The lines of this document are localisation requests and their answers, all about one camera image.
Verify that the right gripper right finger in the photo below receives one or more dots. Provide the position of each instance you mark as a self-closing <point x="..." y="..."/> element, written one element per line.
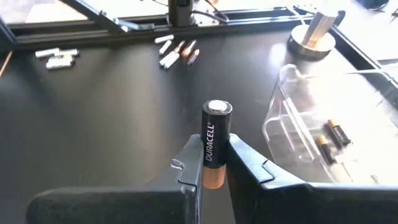
<point x="280" y="202"/>

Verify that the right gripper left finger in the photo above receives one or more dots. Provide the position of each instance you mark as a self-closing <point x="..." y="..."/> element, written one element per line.
<point x="174" y="199"/>

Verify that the black copper Duracell battery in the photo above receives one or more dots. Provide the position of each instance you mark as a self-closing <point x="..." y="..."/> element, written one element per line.
<point x="326" y="149"/>
<point x="188" y="49"/>
<point x="193" y="57"/>
<point x="337" y="133"/>
<point x="214" y="140"/>

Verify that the clear plastic bin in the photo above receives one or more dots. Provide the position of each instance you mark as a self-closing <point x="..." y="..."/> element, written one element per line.
<point x="298" y="102"/>

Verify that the black table mat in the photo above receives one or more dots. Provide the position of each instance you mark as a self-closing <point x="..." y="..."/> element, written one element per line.
<point x="93" y="124"/>

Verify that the black aluminium table frame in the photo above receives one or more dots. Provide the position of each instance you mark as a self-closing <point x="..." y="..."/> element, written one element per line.
<point x="77" y="32"/>

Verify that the black diagonal frame strut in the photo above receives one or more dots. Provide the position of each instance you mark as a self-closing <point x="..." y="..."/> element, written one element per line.
<point x="93" y="14"/>

